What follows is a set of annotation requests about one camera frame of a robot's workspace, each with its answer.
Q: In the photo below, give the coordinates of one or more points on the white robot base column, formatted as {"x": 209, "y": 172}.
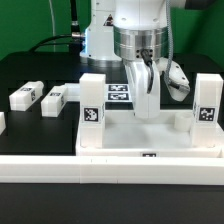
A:
{"x": 99, "y": 40}

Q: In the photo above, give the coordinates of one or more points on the white marker base plate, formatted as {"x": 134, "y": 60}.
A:
{"x": 113, "y": 92}

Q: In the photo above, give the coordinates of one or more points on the white front fence bar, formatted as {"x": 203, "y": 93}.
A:
{"x": 112, "y": 170}

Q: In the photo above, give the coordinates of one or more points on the white block at left edge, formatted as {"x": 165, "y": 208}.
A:
{"x": 2, "y": 122}

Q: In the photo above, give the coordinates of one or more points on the white desk top tray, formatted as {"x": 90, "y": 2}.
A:
{"x": 168, "y": 135}

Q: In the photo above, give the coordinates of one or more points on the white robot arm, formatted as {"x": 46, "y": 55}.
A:
{"x": 143, "y": 40}

